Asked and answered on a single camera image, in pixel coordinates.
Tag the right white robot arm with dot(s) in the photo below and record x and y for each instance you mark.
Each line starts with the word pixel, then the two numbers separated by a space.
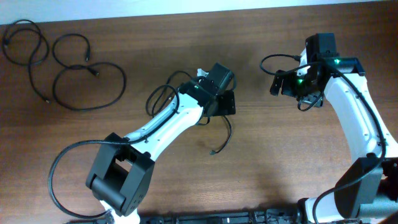
pixel 368 189

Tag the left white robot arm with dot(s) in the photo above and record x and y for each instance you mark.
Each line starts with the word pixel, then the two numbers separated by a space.
pixel 120 175

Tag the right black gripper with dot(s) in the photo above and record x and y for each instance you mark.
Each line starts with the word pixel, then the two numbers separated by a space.
pixel 288 89

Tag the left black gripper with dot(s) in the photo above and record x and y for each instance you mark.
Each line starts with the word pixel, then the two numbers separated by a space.
pixel 226 102

